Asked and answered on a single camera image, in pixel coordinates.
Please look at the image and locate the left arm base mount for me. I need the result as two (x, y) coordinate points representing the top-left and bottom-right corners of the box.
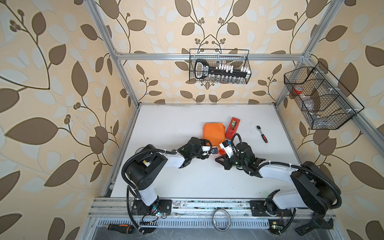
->
(132, 200), (172, 216)

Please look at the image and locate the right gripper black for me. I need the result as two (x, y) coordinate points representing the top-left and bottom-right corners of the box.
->
(214, 152), (247, 170)

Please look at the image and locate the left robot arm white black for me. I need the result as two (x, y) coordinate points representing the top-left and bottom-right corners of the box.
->
(121, 137), (219, 208)

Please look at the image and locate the red tape dispenser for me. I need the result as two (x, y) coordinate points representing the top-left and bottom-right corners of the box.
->
(225, 118), (241, 140)

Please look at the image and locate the black wire basket back wall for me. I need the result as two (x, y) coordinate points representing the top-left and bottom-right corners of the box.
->
(189, 48), (252, 85)

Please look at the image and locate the ratchet wrench red handle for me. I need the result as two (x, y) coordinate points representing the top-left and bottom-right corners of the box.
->
(256, 126), (268, 143)

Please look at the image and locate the socket set black rail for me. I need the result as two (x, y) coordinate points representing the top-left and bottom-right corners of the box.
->
(192, 59), (252, 80)

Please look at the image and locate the black wire basket right wall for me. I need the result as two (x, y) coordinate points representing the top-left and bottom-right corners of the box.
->
(284, 62), (365, 130)

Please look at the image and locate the black adjustable wrench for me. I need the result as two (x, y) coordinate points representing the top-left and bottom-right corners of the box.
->
(295, 213), (334, 236)

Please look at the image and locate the orange black screwdriver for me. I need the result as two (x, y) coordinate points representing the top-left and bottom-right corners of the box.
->
(107, 224), (135, 234)

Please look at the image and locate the yellow orange wrapping paper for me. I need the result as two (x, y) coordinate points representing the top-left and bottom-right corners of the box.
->
(203, 123), (226, 155)

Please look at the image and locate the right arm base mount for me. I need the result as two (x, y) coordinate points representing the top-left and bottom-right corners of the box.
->
(250, 200), (293, 218)

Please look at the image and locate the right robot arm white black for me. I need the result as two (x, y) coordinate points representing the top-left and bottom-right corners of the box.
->
(215, 140), (342, 216)

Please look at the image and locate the aluminium front rail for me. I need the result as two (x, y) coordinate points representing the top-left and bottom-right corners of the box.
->
(87, 198), (337, 230)

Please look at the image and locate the metal ring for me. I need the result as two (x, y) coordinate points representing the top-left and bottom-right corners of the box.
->
(212, 208), (232, 232)

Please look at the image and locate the black wire basket wall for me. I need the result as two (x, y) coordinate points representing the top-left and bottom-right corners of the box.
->
(189, 48), (252, 85)
(284, 62), (365, 130)

